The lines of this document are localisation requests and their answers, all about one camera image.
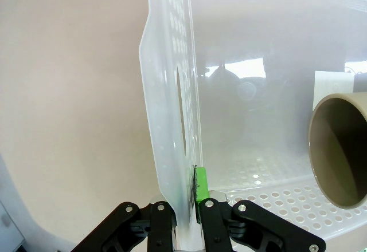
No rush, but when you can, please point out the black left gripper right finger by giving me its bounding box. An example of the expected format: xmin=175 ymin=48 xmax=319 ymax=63
xmin=194 ymin=166 xmax=327 ymax=252

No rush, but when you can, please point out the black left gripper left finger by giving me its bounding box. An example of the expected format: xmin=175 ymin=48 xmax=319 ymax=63
xmin=71 ymin=201 xmax=178 ymax=252

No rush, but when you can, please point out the brown paper cup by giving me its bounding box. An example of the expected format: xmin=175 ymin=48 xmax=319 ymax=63
xmin=307 ymin=91 xmax=367 ymax=210

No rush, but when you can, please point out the white perforated plastic basket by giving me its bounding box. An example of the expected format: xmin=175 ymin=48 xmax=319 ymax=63
xmin=138 ymin=0 xmax=367 ymax=252

